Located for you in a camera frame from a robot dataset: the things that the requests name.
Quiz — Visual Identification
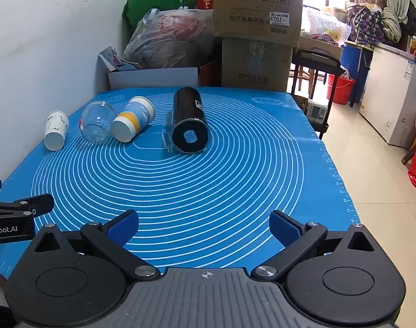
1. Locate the grey green cloth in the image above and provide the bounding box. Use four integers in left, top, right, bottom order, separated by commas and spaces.
382, 0, 411, 42

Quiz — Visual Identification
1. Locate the black thermos cup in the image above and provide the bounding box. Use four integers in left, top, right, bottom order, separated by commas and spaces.
171, 87, 212, 154

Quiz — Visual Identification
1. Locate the black metal cart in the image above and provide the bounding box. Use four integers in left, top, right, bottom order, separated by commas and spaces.
289, 49, 342, 141

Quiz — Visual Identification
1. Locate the blue silicone baking mat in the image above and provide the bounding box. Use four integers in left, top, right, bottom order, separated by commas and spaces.
0, 87, 363, 281

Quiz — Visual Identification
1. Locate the white flat box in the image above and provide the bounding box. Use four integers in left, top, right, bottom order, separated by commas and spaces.
107, 67, 199, 91

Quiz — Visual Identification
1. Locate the blue yellow white cup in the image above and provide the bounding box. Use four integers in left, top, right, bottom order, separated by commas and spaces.
111, 96, 156, 143

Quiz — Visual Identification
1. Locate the clear plastic bag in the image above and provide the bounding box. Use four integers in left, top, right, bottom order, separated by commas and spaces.
123, 6, 223, 71

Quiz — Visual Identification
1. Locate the red bucket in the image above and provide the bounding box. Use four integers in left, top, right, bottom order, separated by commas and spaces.
327, 74, 356, 105

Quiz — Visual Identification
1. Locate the open cardboard box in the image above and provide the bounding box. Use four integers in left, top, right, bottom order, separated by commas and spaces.
298, 36, 344, 63

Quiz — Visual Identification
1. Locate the white chest freezer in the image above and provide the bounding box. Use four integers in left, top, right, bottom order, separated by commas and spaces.
360, 42, 416, 150

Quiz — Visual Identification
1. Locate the taped cardboard box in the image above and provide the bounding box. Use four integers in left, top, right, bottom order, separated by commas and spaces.
221, 37, 294, 93

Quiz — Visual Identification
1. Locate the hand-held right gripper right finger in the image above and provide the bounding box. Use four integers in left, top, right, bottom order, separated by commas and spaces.
251, 210, 380, 279

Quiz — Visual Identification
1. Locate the small printed carton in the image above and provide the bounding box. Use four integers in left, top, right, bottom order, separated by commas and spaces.
98, 46, 127, 72

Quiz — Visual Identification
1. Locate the white appliance box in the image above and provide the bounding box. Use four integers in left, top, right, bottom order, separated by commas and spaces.
306, 100, 329, 124

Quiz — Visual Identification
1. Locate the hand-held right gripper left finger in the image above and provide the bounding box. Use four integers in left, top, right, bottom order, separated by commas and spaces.
33, 210, 161, 278

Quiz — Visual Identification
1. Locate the orange cardboard box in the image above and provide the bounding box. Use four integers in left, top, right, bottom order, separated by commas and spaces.
198, 59, 223, 87

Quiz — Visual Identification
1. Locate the colourful plastic bag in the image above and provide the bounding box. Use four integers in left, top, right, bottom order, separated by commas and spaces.
306, 8, 351, 43

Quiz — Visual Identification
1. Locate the purple floral bag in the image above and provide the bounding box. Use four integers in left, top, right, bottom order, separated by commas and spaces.
346, 4, 386, 46

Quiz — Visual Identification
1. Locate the white paper cup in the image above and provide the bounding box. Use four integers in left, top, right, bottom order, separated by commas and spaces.
44, 111, 70, 151

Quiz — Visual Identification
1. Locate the blue barrel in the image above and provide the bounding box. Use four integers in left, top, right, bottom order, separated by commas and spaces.
341, 42, 371, 107

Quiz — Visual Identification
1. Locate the large cardboard box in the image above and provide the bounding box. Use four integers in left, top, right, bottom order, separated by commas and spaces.
213, 0, 304, 48

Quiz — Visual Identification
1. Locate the clear glass cup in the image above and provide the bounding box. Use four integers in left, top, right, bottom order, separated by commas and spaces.
79, 100, 118, 143

